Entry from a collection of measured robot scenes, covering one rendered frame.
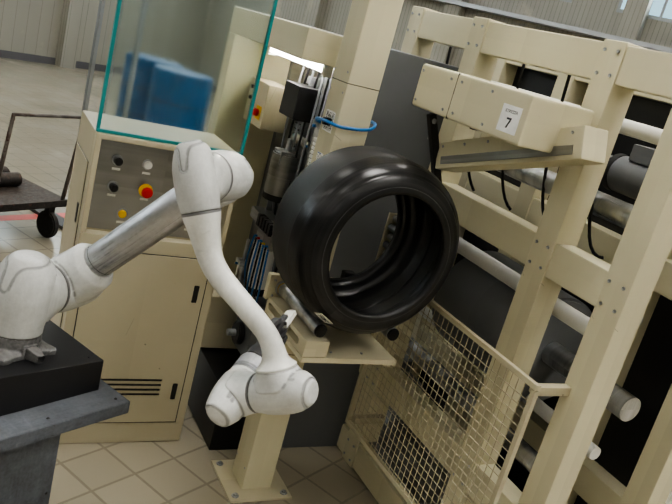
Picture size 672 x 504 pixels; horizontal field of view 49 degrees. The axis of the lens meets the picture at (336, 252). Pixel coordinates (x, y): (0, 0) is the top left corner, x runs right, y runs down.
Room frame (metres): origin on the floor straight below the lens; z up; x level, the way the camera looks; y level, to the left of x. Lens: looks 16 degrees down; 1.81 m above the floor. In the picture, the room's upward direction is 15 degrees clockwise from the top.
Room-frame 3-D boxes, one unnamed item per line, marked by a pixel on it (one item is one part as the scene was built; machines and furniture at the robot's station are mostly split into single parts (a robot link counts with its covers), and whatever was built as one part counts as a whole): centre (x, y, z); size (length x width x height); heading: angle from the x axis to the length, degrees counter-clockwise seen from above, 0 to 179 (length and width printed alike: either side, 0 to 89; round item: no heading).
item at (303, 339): (2.37, 0.07, 0.83); 0.36 x 0.09 x 0.06; 30
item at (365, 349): (2.44, -0.05, 0.80); 0.37 x 0.36 x 0.02; 120
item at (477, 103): (2.48, -0.38, 1.71); 0.61 x 0.25 x 0.15; 30
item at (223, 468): (2.65, 0.09, 0.01); 0.27 x 0.27 x 0.02; 30
